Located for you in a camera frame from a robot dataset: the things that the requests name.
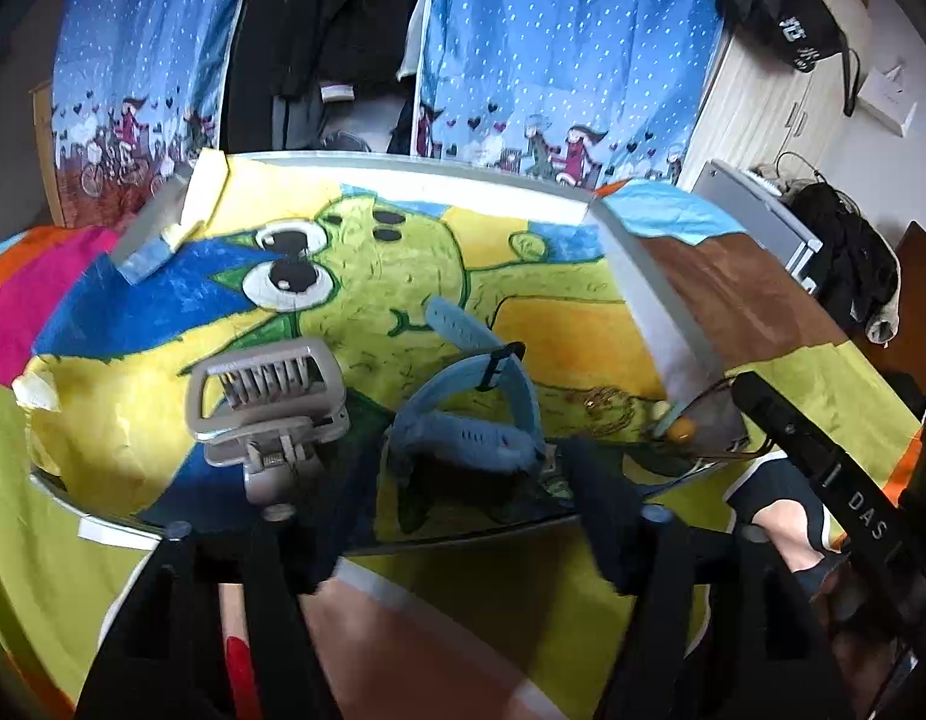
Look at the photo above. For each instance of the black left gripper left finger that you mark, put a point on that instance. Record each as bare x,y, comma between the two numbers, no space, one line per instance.
164,654

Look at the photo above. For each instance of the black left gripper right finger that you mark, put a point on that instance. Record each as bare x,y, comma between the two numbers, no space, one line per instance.
720,627

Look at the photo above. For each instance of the right hand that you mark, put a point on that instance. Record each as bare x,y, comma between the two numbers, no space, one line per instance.
774,496

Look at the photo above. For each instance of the grey hair claw clip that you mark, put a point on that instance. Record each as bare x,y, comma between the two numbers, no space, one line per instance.
267,410

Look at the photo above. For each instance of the black clothes pile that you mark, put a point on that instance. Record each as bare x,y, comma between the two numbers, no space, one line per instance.
857,274

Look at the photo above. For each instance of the white box by bed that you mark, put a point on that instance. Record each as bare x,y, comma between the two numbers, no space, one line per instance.
758,207

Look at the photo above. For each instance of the white tray with cartoon lining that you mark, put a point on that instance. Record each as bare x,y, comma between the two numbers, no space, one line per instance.
349,249

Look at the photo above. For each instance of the white wooden wardrobe door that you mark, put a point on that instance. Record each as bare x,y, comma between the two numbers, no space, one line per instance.
758,112

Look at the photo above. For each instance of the black hanging bag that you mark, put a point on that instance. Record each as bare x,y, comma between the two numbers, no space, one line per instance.
799,33

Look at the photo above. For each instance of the blue dotted wardrobe curtain right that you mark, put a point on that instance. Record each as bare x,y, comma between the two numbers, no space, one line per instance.
581,93

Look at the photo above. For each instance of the blue dotted wardrobe curtain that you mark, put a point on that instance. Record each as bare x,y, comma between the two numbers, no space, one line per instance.
136,93
581,93

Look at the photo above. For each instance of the wooden cabinet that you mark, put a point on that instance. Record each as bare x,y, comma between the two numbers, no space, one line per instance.
43,122

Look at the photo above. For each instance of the blue dotted wardrobe curtain left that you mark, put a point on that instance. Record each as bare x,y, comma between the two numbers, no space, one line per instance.
136,93

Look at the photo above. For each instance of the dark clothes in wardrobe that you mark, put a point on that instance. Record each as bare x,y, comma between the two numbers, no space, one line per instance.
285,52

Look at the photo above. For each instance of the white wall box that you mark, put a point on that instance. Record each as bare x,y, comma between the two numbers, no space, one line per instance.
884,96

